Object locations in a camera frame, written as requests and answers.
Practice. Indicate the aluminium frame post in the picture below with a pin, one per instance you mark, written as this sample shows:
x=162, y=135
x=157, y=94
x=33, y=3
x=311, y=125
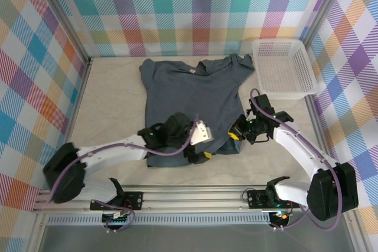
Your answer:
x=326, y=7
x=67, y=19

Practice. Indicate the grey-blue t-shirt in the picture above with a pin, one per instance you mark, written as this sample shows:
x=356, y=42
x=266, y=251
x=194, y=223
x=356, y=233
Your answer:
x=192, y=95

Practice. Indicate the left green circuit board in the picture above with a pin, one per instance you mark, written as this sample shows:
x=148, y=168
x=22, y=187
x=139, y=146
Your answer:
x=116, y=220

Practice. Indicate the aluminium left frame post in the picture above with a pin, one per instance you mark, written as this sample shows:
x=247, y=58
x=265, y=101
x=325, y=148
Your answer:
x=67, y=19

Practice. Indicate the aluminium right frame post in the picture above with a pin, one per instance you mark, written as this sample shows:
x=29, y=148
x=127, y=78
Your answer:
x=326, y=7

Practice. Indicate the white perforated plastic basket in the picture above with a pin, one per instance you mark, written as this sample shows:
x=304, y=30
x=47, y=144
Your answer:
x=283, y=66

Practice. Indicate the right circuit board with lights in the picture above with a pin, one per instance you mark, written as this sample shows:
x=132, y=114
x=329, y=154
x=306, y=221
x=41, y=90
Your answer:
x=280, y=217

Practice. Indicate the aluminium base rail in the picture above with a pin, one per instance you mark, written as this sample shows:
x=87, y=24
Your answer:
x=192, y=200

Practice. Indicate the grey metal base plate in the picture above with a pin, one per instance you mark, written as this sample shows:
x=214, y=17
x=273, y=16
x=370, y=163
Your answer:
x=192, y=240

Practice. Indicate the aluminium left side rail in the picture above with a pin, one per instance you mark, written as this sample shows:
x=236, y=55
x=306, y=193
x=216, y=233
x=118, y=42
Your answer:
x=77, y=92

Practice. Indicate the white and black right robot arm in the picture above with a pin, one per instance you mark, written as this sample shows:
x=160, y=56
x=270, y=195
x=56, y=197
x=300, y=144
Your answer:
x=298, y=145

